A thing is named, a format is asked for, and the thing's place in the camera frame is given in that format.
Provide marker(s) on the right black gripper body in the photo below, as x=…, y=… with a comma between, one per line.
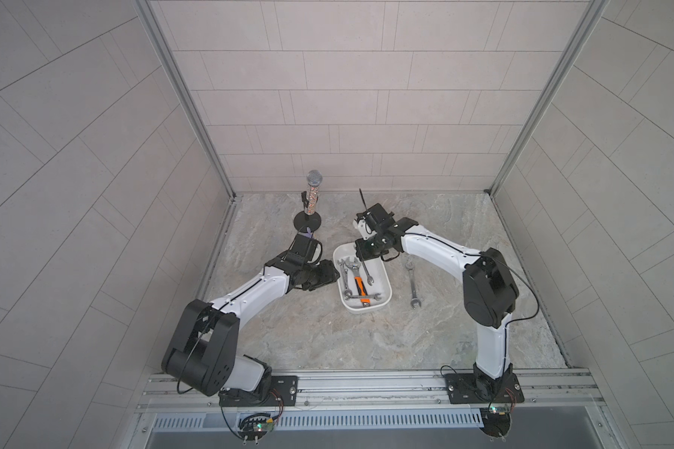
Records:
x=373, y=246

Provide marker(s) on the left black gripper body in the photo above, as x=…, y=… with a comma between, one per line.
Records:
x=315, y=275

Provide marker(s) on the long silver wrench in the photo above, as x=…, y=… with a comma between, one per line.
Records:
x=415, y=301

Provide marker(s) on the small silver wrench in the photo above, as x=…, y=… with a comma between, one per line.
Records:
x=370, y=278

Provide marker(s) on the silver combination wrench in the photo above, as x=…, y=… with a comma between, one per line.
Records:
x=345, y=276

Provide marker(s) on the orange handled adjustable wrench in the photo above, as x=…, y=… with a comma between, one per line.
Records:
x=362, y=290

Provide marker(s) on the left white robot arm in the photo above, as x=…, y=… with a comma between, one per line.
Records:
x=202, y=352

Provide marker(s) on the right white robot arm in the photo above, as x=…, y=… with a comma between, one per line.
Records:
x=490, y=291

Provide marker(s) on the silver wrench lying in box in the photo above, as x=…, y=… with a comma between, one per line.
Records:
x=363, y=297

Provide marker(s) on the left green circuit board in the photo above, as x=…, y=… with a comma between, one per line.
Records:
x=255, y=427

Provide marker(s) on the green circuit board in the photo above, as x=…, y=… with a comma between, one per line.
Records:
x=495, y=424
x=255, y=427

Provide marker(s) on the right green circuit board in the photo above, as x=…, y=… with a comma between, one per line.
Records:
x=495, y=424

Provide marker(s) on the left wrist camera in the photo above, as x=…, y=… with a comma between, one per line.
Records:
x=304, y=249

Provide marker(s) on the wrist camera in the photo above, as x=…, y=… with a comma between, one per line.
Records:
x=374, y=220
x=304, y=249

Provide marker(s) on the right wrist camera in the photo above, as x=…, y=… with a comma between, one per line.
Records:
x=374, y=220

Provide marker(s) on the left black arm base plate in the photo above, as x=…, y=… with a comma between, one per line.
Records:
x=271, y=392

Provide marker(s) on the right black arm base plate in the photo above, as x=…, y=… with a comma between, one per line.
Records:
x=468, y=388

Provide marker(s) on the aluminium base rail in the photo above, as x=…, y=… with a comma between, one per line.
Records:
x=401, y=400

